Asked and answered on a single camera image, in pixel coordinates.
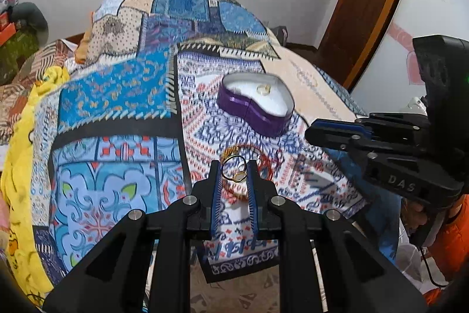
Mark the red beaded bracelet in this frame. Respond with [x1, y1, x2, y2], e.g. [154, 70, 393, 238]
[219, 144, 279, 204]

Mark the gold ring with stone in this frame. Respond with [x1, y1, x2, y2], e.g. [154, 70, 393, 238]
[220, 154, 249, 183]

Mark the purple heart-shaped tin box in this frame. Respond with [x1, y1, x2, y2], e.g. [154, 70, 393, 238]
[217, 72, 295, 137]

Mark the yellow blanket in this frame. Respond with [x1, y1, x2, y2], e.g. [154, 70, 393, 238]
[1, 66, 69, 307]

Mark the dark bag on floor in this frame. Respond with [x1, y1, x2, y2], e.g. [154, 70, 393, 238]
[271, 26, 288, 47]

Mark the blue patchwork bedspread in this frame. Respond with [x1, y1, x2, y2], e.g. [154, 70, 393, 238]
[30, 0, 399, 287]

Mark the orange box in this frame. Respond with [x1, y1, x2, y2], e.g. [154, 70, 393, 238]
[0, 23, 16, 46]

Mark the wooden door frame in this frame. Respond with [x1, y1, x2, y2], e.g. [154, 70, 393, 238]
[319, 0, 399, 91]

